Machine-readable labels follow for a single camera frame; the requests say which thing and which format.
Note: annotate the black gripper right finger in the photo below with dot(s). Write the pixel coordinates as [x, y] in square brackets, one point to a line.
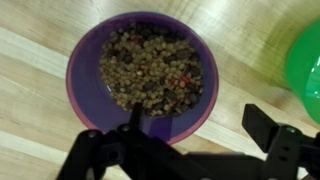
[287, 148]

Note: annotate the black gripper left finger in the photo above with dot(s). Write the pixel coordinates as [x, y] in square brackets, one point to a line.
[140, 157]

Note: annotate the beans and lentils mix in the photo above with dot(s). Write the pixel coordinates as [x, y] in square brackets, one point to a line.
[154, 66]

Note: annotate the blue purple plastic bowl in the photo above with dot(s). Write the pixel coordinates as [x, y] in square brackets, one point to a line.
[91, 99]

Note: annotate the green plastic bowl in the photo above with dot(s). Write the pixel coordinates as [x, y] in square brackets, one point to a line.
[303, 70]

